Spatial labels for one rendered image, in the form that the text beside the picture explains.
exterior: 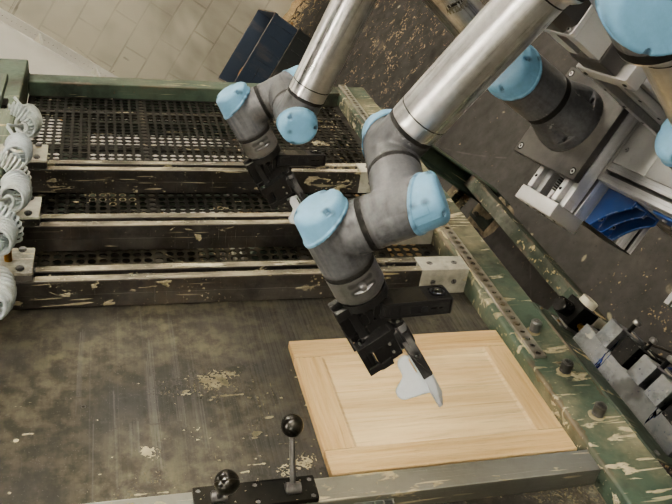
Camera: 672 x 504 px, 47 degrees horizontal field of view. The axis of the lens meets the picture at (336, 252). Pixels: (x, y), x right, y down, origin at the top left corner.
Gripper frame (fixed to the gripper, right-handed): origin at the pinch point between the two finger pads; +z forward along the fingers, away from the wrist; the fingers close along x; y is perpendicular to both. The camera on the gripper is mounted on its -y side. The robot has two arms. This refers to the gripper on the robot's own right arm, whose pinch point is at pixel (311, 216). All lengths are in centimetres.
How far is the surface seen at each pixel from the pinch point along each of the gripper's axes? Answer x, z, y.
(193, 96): -120, -3, 3
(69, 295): 1, -15, 54
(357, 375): 34.1, 18.4, 11.3
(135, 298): 1.5, -6.8, 42.8
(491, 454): 60, 30, -1
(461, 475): 65, 24, 6
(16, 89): -102, -39, 50
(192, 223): -19.9, -5.4, 24.4
